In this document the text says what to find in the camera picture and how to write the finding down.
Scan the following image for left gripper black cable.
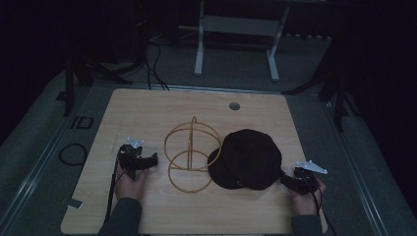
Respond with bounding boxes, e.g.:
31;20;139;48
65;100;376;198
103;150;127;227

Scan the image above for black bucket hat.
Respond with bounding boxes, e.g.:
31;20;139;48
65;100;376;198
207;128;283;191

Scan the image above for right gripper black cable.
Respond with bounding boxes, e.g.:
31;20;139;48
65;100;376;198
309;176;338;236

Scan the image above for black tripod stand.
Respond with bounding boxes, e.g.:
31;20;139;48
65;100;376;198
63;32;147;118
281;32;360;133

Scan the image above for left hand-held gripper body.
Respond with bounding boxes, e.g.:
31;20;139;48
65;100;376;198
118;137;148;181

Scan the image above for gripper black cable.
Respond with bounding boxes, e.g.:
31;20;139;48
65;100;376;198
309;176;338;236
103;150;127;227

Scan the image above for person's left hand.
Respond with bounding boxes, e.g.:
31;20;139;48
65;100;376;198
114;163;150;202

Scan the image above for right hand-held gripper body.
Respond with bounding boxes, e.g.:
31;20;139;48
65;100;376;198
292;159;328;196

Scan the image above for black floor cables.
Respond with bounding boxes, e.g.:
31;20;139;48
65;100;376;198
144;35;171;91

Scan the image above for person's right hand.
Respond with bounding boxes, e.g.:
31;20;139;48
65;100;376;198
289;177;328;217

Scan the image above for gold wire hat stand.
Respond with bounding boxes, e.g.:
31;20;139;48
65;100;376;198
163;115;223;194

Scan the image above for white metal table frame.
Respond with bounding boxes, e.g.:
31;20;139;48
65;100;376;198
178;0;328;83

